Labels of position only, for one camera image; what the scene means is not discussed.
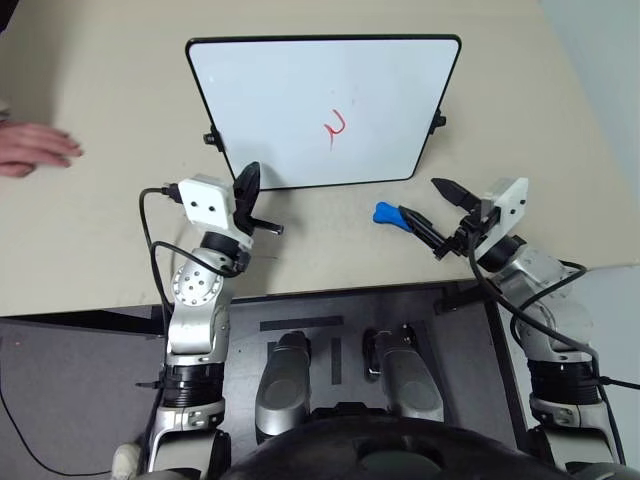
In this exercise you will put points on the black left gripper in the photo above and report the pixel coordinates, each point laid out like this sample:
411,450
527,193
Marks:
244,210

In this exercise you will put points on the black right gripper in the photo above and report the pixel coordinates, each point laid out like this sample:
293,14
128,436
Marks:
475,225

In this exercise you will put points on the blue eraser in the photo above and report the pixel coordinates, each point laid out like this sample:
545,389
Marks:
384,214

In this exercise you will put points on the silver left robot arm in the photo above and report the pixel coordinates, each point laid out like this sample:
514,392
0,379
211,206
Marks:
192,300

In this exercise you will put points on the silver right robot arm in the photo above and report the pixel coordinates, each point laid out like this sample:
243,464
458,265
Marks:
550,310

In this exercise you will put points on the person's bare hand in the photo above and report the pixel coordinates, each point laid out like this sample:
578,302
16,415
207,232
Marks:
35,145

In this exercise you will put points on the black floor platform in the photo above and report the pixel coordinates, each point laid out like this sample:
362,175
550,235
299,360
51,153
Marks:
320,305

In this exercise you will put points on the silver right robot leg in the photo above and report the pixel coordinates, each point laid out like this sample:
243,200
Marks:
410,380

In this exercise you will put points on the silver robot leg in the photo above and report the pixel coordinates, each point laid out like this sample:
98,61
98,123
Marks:
282,385
410,380

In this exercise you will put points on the silver left robot leg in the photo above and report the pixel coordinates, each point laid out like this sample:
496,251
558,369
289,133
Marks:
282,385

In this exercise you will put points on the dark rounded robot torso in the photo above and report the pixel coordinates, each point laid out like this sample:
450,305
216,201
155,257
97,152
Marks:
390,452

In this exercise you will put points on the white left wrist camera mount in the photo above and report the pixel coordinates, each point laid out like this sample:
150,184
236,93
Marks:
205,200

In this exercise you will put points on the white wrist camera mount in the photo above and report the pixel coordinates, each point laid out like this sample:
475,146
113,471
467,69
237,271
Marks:
507,212
205,200

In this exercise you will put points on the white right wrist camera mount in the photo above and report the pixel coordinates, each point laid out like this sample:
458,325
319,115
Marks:
507,212

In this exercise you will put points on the whiteboard with black frame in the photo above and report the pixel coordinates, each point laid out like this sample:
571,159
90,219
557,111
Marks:
300,90

